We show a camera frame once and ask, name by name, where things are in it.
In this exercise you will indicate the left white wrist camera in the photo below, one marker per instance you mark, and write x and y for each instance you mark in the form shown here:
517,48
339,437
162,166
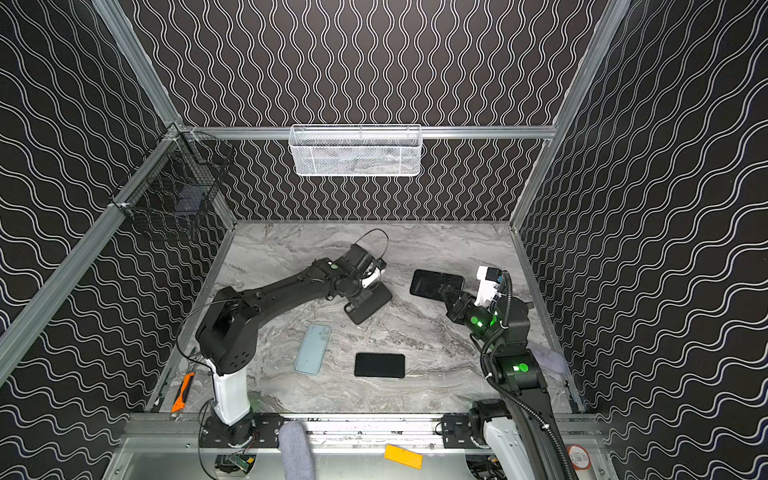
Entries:
372,280

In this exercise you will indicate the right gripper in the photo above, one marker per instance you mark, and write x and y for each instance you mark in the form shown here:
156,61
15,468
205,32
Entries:
455,297

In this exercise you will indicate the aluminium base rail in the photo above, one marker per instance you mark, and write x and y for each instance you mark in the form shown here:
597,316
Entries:
329,433

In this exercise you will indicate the black phone lying flat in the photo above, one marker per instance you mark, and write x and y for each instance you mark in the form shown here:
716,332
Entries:
379,365

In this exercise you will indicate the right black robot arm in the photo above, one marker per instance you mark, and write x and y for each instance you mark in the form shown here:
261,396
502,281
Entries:
509,367

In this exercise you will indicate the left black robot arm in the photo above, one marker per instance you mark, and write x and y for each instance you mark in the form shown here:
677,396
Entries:
228,334

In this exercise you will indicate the red tape roll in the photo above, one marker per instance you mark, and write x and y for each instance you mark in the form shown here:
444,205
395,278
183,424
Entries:
579,457

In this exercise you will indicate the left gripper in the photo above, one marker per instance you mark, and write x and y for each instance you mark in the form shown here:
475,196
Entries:
366,288

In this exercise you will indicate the white wire basket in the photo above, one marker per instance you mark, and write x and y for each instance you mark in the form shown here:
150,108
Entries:
356,150

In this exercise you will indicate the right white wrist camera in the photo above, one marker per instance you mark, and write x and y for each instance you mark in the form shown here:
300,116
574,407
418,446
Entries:
493,282

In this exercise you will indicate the light blue phone case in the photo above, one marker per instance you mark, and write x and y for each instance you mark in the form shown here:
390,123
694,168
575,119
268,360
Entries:
311,353

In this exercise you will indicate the orange utility knife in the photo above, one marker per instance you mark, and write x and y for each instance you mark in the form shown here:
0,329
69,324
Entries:
180,400

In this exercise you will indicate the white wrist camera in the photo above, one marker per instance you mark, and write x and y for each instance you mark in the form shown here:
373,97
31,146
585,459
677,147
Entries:
493,282
372,280

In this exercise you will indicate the yellow flat block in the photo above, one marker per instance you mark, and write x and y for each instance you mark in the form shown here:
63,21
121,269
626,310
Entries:
403,457

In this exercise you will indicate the black wire basket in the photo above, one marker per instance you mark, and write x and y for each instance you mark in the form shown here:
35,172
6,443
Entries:
180,195

